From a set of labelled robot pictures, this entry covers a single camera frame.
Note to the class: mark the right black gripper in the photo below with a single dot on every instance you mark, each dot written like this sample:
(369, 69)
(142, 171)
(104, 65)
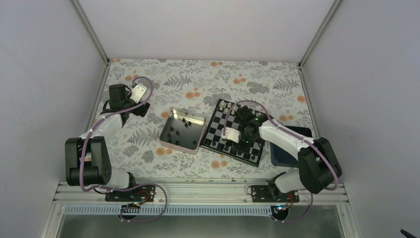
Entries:
(244, 148)

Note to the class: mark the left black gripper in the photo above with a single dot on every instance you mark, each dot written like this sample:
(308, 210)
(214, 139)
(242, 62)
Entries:
(138, 111)

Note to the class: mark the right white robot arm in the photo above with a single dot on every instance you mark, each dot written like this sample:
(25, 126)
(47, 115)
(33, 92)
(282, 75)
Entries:
(318, 166)

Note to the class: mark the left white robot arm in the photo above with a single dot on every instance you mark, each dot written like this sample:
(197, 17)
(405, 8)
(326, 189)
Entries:
(87, 160)

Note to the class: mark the black white chessboard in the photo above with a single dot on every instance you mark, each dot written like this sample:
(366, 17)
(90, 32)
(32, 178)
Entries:
(213, 142)

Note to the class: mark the blue plastic box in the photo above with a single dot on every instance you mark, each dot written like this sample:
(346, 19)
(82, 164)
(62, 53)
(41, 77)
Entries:
(281, 158)

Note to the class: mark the floral table mat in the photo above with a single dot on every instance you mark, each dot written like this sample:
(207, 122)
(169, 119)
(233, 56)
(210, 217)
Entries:
(196, 86)

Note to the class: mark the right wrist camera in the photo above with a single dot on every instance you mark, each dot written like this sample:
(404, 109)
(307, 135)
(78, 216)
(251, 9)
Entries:
(231, 134)

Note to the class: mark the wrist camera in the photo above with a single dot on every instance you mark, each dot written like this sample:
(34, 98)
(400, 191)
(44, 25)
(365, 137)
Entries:
(137, 92)
(231, 134)

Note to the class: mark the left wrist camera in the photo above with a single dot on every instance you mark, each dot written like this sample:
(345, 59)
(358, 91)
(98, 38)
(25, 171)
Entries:
(137, 92)

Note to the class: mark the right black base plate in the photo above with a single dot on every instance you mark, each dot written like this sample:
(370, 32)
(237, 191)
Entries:
(271, 194)

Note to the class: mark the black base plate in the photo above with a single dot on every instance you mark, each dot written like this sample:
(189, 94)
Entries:
(141, 194)
(271, 194)

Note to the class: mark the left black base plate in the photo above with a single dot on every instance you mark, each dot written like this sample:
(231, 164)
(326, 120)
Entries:
(141, 194)

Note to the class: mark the aluminium front rail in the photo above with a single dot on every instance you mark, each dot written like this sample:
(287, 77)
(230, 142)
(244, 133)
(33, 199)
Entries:
(201, 192)

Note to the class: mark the left aluminium frame post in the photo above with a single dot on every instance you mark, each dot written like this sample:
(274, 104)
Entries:
(87, 25)

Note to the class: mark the aluminium frame post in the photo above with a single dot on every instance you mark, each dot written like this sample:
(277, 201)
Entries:
(87, 25)
(331, 12)

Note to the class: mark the right aluminium frame post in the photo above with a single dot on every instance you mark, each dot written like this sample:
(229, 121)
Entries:
(331, 12)

